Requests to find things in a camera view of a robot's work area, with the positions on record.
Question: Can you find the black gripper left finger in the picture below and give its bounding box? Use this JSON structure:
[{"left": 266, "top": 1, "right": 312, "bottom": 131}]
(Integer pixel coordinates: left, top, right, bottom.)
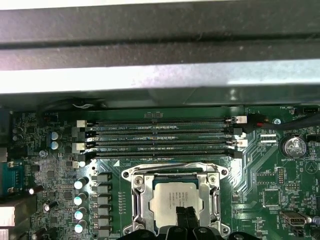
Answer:
[{"left": 121, "top": 206, "right": 193, "bottom": 240}]

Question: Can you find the green motherboard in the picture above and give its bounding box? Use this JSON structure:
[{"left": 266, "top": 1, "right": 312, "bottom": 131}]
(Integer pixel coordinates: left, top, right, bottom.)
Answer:
[{"left": 0, "top": 104, "right": 320, "bottom": 240}]

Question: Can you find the black red fan wire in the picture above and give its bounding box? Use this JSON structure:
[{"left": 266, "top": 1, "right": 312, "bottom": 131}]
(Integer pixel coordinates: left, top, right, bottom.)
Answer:
[{"left": 246, "top": 113, "right": 320, "bottom": 134}]

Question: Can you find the black grey PC case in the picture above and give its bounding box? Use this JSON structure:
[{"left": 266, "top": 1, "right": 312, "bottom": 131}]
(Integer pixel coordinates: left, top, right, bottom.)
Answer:
[{"left": 0, "top": 0, "right": 320, "bottom": 113}]

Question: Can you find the silver internal USB port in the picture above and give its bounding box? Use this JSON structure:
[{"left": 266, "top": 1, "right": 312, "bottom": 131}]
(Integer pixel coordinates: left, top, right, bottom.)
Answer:
[{"left": 280, "top": 211, "right": 307, "bottom": 230}]

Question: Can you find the black RAM slot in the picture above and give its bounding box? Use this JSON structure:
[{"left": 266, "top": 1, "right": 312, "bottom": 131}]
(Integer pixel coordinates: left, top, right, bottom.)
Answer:
[
  {"left": 76, "top": 127, "right": 244, "bottom": 138},
  {"left": 76, "top": 149, "right": 244, "bottom": 162},
  {"left": 76, "top": 116, "right": 248, "bottom": 127},
  {"left": 71, "top": 138, "right": 249, "bottom": 150}
]

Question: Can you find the coin battery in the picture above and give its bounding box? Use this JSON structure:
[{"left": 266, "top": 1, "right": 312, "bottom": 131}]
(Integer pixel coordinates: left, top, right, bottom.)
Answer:
[{"left": 282, "top": 134, "right": 308, "bottom": 159}]

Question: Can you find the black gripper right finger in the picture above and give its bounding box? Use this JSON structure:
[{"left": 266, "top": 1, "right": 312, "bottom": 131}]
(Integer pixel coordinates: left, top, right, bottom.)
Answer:
[{"left": 186, "top": 206, "right": 262, "bottom": 240}]

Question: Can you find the metal wire locking lever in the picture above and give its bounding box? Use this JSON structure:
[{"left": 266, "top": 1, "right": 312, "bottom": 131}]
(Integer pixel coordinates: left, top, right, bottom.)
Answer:
[{"left": 129, "top": 161, "right": 217, "bottom": 174}]

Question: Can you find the CPU socket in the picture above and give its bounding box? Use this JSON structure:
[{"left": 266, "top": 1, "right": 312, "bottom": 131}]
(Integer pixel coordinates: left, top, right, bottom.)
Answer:
[{"left": 121, "top": 161, "right": 230, "bottom": 238}]

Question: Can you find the teal port connector block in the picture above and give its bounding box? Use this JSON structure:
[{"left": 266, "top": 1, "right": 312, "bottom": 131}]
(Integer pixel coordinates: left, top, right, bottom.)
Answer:
[{"left": 0, "top": 161, "right": 26, "bottom": 196}]

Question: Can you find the silver CPU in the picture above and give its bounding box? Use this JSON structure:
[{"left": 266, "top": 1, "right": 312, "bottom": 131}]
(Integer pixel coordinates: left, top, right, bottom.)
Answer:
[{"left": 148, "top": 181, "right": 201, "bottom": 229}]

